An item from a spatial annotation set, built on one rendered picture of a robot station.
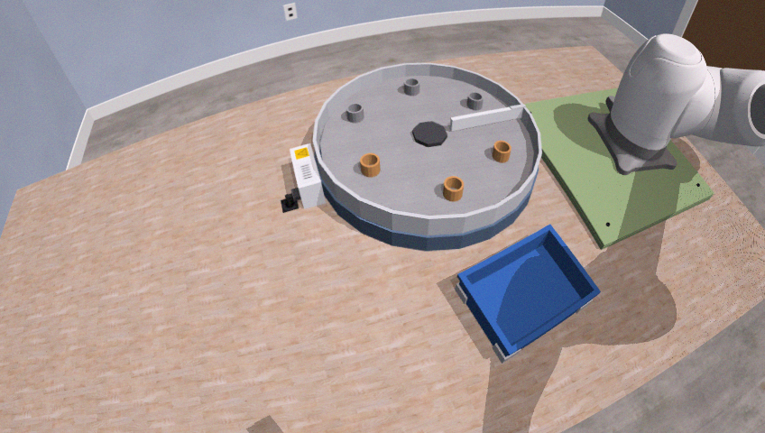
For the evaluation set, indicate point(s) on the bronze bushing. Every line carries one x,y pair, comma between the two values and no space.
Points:
501,151
370,159
456,183

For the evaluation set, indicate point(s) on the grey metal bushing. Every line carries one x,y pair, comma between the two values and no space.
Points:
357,113
412,90
475,104

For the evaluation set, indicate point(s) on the blue crate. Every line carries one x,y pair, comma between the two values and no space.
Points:
524,287

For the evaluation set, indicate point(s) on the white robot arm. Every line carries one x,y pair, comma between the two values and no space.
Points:
665,93

